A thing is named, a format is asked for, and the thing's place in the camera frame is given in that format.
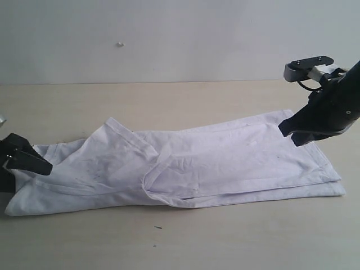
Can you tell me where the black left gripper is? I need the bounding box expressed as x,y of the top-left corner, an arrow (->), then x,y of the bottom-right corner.
1,133 -> 53,193

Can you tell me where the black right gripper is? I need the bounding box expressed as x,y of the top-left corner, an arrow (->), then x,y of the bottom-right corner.
278,75 -> 359,146

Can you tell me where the white t-shirt red lettering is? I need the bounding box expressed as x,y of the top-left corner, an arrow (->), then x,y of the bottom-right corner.
4,110 -> 345,216

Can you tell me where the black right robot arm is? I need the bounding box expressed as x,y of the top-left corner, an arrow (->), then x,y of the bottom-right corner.
278,56 -> 359,146

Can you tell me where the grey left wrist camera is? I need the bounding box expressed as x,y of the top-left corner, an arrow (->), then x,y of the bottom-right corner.
0,114 -> 7,128

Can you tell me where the black right camera cable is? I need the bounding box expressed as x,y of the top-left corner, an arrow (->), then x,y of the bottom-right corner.
298,80 -> 321,92

